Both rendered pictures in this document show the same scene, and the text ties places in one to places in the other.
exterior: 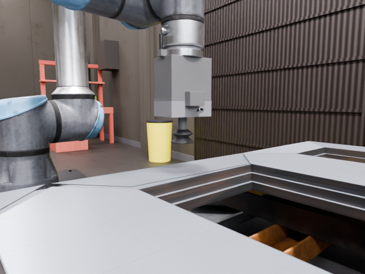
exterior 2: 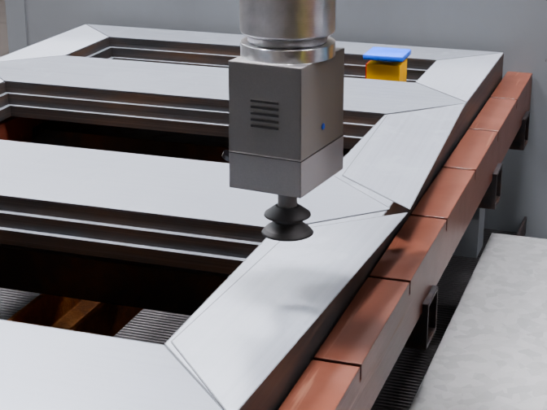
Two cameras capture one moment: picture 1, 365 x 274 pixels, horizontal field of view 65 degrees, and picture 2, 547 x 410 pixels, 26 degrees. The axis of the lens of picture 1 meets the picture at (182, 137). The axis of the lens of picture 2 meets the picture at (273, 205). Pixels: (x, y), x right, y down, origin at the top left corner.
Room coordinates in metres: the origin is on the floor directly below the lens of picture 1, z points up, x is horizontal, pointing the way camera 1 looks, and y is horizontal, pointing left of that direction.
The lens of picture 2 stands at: (1.31, -0.48, 1.26)
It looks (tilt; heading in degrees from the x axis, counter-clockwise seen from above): 20 degrees down; 149
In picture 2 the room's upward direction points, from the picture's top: straight up
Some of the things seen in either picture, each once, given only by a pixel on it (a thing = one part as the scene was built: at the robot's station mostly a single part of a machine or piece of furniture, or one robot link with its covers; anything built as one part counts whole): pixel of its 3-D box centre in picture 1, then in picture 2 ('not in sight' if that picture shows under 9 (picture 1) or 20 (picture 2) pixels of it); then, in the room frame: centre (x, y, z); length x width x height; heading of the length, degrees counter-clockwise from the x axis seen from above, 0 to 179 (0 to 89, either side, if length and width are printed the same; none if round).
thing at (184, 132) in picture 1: (182, 134); (287, 216); (0.52, 0.00, 0.93); 0.04 x 0.04 x 0.02
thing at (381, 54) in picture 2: not in sight; (387, 58); (-0.10, 0.56, 0.88); 0.06 x 0.06 x 0.02; 40
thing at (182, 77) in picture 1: (184, 83); (276, 106); (0.51, 0.00, 1.02); 0.10 x 0.09 x 0.16; 33
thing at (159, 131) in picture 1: (159, 140); not in sight; (4.82, 0.39, 0.35); 0.45 x 0.44 x 0.69; 124
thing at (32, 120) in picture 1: (25, 121); not in sight; (0.73, 0.40, 0.94); 0.13 x 0.12 x 0.14; 136
